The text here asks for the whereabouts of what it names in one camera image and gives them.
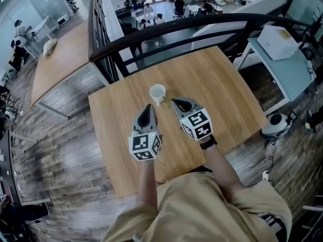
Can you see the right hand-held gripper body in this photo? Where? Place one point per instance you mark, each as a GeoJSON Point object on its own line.
{"type": "Point", "coordinates": [196, 125]}

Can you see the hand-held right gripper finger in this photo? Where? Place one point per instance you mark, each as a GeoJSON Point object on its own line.
{"type": "Point", "coordinates": [177, 113]}
{"type": "Point", "coordinates": [186, 100]}

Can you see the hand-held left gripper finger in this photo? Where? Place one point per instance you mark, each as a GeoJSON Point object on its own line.
{"type": "Point", "coordinates": [153, 126]}
{"type": "Point", "coordinates": [135, 128]}

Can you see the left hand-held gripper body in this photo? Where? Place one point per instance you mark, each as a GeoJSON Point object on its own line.
{"type": "Point", "coordinates": [140, 144]}

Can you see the white cup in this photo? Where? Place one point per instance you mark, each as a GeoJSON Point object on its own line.
{"type": "Point", "coordinates": [157, 92]}

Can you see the person's right forearm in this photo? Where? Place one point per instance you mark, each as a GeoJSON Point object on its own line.
{"type": "Point", "coordinates": [222, 168]}

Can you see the person's left forearm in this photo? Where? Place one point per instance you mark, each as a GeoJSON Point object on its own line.
{"type": "Point", "coordinates": [146, 180]}

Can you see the black wristwatch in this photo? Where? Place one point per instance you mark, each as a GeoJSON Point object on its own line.
{"type": "Point", "coordinates": [209, 143]}

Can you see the black metal railing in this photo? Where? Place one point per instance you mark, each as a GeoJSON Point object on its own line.
{"type": "Point", "coordinates": [156, 34]}

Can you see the white round robot device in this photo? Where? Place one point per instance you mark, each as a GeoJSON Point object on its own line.
{"type": "Point", "coordinates": [276, 125]}

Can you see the white power adapter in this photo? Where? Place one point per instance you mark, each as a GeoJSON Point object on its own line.
{"type": "Point", "coordinates": [265, 175]}

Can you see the person's beige shirt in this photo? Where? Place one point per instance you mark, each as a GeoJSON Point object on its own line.
{"type": "Point", "coordinates": [202, 210]}

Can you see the small white table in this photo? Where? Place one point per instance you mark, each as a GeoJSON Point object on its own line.
{"type": "Point", "coordinates": [146, 17]}
{"type": "Point", "coordinates": [193, 9]}

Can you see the black swivel chair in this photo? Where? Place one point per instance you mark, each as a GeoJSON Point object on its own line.
{"type": "Point", "coordinates": [179, 9]}

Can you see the long wooden table white legs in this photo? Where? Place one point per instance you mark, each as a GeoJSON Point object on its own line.
{"type": "Point", "coordinates": [63, 62]}

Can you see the white cardboard box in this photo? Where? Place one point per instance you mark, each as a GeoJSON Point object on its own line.
{"type": "Point", "coordinates": [277, 43]}

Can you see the white cloth bag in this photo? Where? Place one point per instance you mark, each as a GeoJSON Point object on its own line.
{"type": "Point", "coordinates": [50, 47]}

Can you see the white floor device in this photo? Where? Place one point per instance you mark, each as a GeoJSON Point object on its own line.
{"type": "Point", "coordinates": [10, 113]}

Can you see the white printer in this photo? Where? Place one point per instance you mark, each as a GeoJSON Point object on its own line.
{"type": "Point", "coordinates": [63, 19]}

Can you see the black desk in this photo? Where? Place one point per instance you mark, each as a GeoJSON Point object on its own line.
{"type": "Point", "coordinates": [10, 170]}

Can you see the white desk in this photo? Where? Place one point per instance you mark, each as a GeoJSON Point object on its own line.
{"type": "Point", "coordinates": [45, 28]}

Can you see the black coat rack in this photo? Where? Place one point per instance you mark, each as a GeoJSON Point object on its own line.
{"type": "Point", "coordinates": [313, 31]}

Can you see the white frame table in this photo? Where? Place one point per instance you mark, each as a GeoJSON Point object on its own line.
{"type": "Point", "coordinates": [290, 77]}

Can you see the white chair frame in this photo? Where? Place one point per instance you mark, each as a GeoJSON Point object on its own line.
{"type": "Point", "coordinates": [313, 215]}

